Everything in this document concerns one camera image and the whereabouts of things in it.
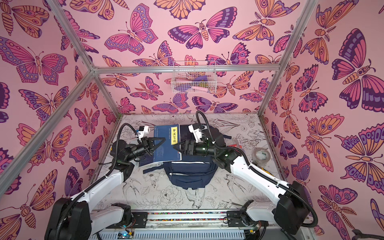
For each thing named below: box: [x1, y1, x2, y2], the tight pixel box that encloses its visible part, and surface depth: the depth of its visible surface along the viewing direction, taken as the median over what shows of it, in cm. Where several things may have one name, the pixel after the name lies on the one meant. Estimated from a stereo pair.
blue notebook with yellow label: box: [139, 124, 182, 167], surface depth 71 cm
